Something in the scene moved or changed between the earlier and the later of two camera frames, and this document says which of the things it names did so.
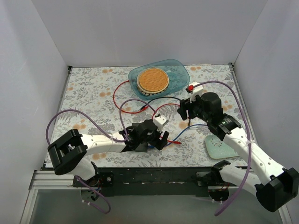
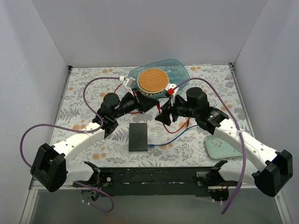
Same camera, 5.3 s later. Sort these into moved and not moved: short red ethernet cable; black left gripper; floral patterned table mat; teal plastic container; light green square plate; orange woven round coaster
Moved: short red ethernet cable; black left gripper
Not moved: floral patterned table mat; light green square plate; orange woven round coaster; teal plastic container
